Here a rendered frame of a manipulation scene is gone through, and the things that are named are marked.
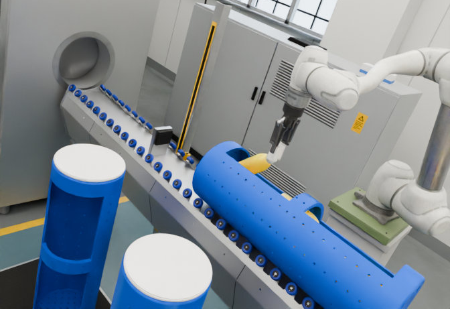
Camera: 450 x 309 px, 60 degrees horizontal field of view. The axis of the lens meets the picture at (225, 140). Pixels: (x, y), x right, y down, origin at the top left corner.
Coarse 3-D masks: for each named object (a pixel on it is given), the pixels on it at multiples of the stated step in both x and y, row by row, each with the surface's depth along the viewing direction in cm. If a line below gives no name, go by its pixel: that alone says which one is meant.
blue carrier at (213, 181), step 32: (224, 160) 157; (224, 192) 151; (256, 192) 145; (256, 224) 142; (288, 224) 135; (320, 224) 155; (288, 256) 133; (320, 256) 127; (352, 256) 124; (320, 288) 126; (352, 288) 119; (384, 288) 116; (416, 288) 116
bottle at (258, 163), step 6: (252, 156) 156; (258, 156) 153; (264, 156) 152; (240, 162) 160; (246, 162) 157; (252, 162) 154; (258, 162) 152; (264, 162) 152; (246, 168) 157; (252, 168) 155; (258, 168) 153; (264, 168) 153
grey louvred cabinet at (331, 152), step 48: (192, 48) 391; (240, 48) 350; (288, 48) 318; (240, 96) 357; (384, 96) 271; (192, 144) 407; (240, 144) 363; (336, 144) 300; (384, 144) 297; (288, 192) 333; (336, 192) 304
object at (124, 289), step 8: (120, 272) 118; (120, 280) 117; (128, 280) 113; (120, 288) 117; (128, 288) 113; (136, 288) 111; (208, 288) 120; (120, 296) 117; (128, 296) 113; (136, 296) 111; (144, 296) 110; (200, 296) 116; (112, 304) 123; (120, 304) 117; (128, 304) 114; (136, 304) 112; (144, 304) 111; (152, 304) 110; (160, 304) 110; (168, 304) 110; (176, 304) 111; (184, 304) 112; (192, 304) 114; (200, 304) 119
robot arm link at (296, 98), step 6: (288, 90) 139; (294, 90) 136; (288, 96) 139; (294, 96) 137; (300, 96) 136; (306, 96) 136; (288, 102) 139; (294, 102) 137; (300, 102) 137; (306, 102) 138; (300, 108) 140
